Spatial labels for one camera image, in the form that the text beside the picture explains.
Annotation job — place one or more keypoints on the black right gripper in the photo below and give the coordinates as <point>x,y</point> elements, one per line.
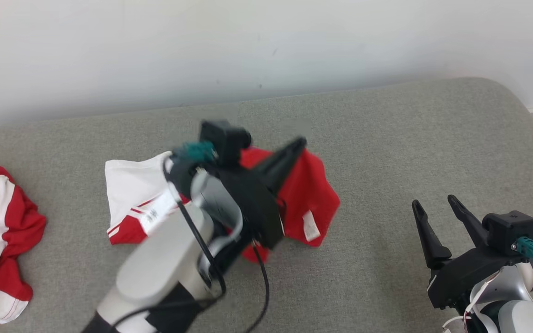
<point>461,277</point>

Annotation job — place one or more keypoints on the red shorts with white stripe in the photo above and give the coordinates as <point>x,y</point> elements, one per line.
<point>16,222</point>

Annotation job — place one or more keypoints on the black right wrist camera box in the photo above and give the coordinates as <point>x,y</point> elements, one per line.
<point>509,229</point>

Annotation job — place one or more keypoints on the teal left camera connector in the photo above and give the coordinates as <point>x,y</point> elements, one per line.
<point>197,150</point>

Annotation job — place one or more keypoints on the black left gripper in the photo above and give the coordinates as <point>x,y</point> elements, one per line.
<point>257,208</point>

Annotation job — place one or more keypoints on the red white sleeveless jersey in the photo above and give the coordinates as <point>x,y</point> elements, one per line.
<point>308,194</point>

